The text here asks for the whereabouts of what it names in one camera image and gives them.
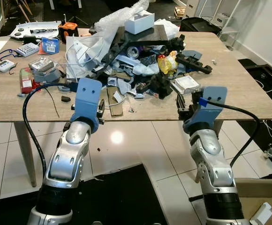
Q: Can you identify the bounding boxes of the small white cardboard box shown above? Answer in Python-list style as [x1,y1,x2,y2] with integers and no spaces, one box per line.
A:
[125,12,154,35]

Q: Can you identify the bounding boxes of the white metal rack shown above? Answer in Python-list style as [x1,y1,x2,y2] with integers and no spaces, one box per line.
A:
[185,0,243,38]

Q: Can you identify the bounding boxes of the black plastic part cluster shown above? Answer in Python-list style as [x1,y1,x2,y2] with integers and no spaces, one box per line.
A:
[148,73,174,99]

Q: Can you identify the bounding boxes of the orange and black device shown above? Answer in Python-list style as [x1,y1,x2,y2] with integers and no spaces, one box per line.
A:
[59,22,79,43]

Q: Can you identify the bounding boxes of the grey taped device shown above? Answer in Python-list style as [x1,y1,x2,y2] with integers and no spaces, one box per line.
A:
[28,57,57,74]

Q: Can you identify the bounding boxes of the black floor mat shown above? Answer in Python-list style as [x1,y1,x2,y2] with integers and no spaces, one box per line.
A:
[0,163,167,225]

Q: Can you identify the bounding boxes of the small white plastic bottle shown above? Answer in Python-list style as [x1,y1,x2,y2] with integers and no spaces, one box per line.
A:
[249,202,272,225]

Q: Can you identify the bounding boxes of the brown cardboard box bin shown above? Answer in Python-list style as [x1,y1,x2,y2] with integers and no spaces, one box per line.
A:
[234,178,272,225]

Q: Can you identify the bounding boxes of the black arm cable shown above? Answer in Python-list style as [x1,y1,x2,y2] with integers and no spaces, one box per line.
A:
[199,97,261,167]
[23,82,79,165]

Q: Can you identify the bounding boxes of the black floor platform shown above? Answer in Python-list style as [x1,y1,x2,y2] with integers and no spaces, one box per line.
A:
[238,59,272,180]

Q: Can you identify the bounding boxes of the yellow wrapper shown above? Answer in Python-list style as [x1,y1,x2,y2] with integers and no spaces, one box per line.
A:
[158,51,179,75]

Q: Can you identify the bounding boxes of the white keypad device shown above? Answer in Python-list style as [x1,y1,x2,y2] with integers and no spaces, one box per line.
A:
[16,42,40,58]

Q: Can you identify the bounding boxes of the blue-grey plastic scrap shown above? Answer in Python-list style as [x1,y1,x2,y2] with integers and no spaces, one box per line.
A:
[120,56,159,78]

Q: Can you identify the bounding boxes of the metal drink can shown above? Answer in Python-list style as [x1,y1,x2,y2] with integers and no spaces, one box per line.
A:
[127,46,142,60]

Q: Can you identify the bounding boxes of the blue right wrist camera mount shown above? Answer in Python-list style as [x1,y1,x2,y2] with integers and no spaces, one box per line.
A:
[185,86,228,135]

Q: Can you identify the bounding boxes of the white device with blue lanyard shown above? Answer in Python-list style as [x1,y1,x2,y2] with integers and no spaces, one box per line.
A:
[0,49,17,74]

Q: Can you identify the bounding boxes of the small blue box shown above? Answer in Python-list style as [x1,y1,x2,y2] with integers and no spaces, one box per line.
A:
[41,37,60,55]

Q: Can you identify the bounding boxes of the dark flat board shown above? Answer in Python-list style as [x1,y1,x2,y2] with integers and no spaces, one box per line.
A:
[110,24,172,45]

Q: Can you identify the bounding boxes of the brown cardboard piece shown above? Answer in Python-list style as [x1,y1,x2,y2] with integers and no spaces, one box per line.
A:
[107,87,125,117]

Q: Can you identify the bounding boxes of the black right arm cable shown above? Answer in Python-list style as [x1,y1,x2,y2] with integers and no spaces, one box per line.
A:
[199,97,261,167]

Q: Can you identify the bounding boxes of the white panel with parts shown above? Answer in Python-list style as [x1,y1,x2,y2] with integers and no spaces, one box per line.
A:
[9,21,62,39]

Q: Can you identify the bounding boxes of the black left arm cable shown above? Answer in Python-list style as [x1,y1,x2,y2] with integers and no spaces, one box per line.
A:
[23,82,79,165]

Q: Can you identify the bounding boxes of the white plastic bag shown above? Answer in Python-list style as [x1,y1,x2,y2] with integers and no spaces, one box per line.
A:
[154,19,180,41]

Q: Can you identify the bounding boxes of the clear bubble wrap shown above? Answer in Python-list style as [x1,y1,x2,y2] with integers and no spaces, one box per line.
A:
[94,0,151,39]

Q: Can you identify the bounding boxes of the red packet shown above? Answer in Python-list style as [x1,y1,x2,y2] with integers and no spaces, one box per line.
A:
[20,67,37,93]

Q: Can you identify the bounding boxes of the long black plastic bracket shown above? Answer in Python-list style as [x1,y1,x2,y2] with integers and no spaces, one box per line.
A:
[176,52,213,76]

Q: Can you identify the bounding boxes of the clear plastic bag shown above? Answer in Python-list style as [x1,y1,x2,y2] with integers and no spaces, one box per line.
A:
[65,35,113,81]

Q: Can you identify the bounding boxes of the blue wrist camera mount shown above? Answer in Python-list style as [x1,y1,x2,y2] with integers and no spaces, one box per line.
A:
[70,78,105,133]
[185,86,228,135]

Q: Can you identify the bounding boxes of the light wooden table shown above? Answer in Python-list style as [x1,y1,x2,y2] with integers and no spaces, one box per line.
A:
[0,28,272,188]

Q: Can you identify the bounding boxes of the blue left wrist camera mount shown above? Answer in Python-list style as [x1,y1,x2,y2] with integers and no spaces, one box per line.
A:
[70,78,105,133]

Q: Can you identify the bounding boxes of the black bag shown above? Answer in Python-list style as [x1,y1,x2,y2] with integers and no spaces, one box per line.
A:
[179,16,223,36]

